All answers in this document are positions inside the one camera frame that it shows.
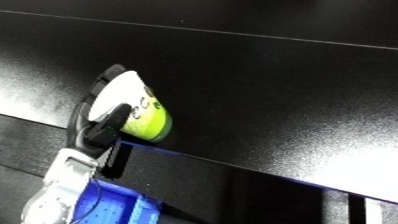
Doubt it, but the white paper cup green band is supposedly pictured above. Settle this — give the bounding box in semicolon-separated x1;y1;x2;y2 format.
85;69;176;144

